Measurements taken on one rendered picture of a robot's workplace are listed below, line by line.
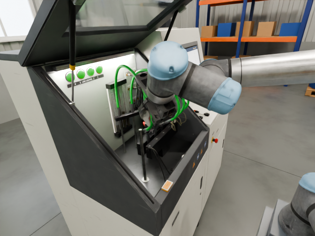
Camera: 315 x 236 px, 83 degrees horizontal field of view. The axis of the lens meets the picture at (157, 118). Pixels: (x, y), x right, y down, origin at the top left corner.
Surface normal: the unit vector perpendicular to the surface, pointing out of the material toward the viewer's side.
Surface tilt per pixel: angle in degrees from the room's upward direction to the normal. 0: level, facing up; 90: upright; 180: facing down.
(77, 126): 90
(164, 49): 45
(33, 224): 0
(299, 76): 110
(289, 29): 90
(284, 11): 90
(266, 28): 90
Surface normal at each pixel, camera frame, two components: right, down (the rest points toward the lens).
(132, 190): -0.51, 0.41
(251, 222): -0.04, -0.89
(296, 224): -0.90, -0.07
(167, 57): 0.09, -0.32
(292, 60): -0.29, -0.31
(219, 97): -0.14, 0.28
